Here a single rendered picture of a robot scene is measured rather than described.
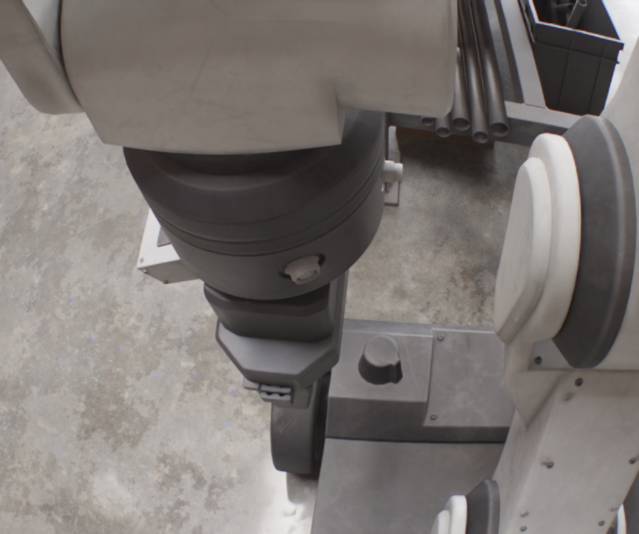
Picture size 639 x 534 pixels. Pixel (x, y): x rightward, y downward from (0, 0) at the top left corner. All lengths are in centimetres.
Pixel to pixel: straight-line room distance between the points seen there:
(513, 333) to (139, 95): 29
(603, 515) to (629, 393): 13
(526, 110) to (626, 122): 73
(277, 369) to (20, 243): 99
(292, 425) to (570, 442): 40
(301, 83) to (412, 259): 93
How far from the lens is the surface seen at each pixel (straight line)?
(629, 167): 32
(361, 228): 24
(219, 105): 17
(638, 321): 31
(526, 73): 113
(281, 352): 31
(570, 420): 45
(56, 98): 18
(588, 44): 128
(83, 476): 100
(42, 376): 109
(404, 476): 75
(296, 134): 18
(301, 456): 79
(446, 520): 59
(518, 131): 105
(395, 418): 74
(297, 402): 37
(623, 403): 45
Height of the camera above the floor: 89
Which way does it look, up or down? 57 degrees down
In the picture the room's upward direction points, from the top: 7 degrees counter-clockwise
